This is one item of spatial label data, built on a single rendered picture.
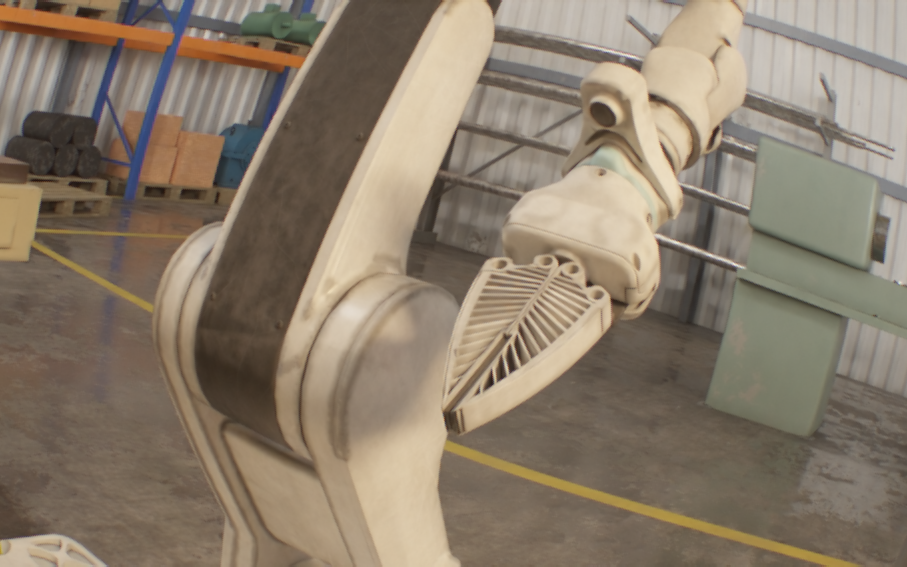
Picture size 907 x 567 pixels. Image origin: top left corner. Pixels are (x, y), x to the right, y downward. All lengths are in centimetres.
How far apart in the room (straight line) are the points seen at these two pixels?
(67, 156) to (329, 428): 738
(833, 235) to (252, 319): 427
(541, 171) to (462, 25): 900
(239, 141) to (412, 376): 907
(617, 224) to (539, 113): 926
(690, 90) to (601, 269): 21
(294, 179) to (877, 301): 432
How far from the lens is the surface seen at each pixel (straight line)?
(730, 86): 83
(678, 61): 79
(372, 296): 73
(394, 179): 76
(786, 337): 486
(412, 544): 85
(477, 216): 1004
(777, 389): 488
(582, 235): 62
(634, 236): 62
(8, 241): 128
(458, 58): 80
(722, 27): 87
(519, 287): 61
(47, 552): 97
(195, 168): 918
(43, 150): 784
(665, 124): 73
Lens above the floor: 84
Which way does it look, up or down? 8 degrees down
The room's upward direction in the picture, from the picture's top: 13 degrees clockwise
